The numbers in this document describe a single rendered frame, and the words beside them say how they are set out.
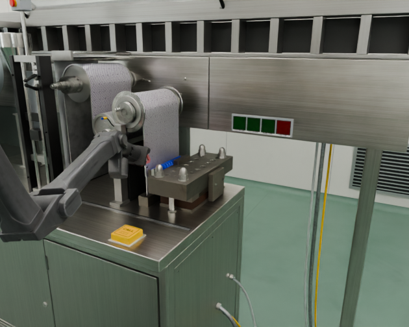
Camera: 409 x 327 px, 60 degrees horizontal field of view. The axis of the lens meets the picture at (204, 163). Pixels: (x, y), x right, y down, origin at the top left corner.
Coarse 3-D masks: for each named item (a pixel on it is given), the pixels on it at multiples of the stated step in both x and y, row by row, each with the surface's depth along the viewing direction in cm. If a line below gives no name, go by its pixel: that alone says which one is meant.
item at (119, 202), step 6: (114, 126) 127; (120, 126) 125; (114, 180) 132; (120, 180) 131; (126, 180) 134; (114, 186) 133; (120, 186) 132; (126, 186) 134; (120, 192) 133; (126, 192) 135; (120, 198) 133; (126, 198) 135; (114, 204) 132; (120, 204) 132
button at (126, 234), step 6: (120, 228) 111; (126, 228) 111; (132, 228) 111; (138, 228) 111; (114, 234) 108; (120, 234) 107; (126, 234) 107; (132, 234) 107; (138, 234) 109; (114, 240) 108; (120, 240) 107; (126, 240) 106; (132, 240) 107
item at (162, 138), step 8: (176, 120) 144; (144, 128) 126; (152, 128) 130; (160, 128) 135; (168, 128) 140; (176, 128) 145; (144, 136) 126; (152, 136) 131; (160, 136) 136; (168, 136) 141; (176, 136) 146; (144, 144) 127; (152, 144) 131; (160, 144) 136; (168, 144) 142; (176, 144) 147; (152, 152) 132; (160, 152) 137; (168, 152) 142; (176, 152) 148; (152, 160) 133; (160, 160) 138; (168, 160) 143
